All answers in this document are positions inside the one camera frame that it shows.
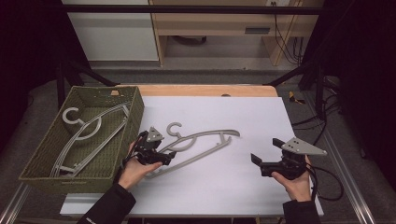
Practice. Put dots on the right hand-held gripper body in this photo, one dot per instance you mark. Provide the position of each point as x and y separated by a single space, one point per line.
303 147

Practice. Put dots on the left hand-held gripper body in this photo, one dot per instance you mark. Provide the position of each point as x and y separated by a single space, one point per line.
154 134

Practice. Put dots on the grey plastic hanger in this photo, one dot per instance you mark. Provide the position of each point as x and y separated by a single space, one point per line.
64 117
232 132
56 170
124 107

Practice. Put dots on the green woven basket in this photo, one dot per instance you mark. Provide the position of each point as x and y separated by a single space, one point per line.
124 93

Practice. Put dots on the person's left hand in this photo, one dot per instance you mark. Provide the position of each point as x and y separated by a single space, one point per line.
135 174

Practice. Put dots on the person's right hand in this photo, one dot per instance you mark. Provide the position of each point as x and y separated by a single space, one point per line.
297 188

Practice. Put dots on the white table mat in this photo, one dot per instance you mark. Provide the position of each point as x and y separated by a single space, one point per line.
249 109

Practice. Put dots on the yellow and black tool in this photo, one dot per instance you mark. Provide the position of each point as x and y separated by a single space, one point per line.
292 97

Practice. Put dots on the black metal stand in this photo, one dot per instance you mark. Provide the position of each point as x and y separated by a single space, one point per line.
60 84
319 93

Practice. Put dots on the black curtain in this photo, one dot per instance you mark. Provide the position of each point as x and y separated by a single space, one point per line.
364 62
28 46

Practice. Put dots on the white cabinet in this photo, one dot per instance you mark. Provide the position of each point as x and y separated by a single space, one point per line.
115 37

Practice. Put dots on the black horizontal bar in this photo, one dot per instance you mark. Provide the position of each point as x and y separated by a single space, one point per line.
186 9

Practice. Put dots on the wooden desk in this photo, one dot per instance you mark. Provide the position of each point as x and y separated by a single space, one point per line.
218 21

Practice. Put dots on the aluminium rail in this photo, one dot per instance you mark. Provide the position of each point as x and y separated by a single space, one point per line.
351 189
14 205

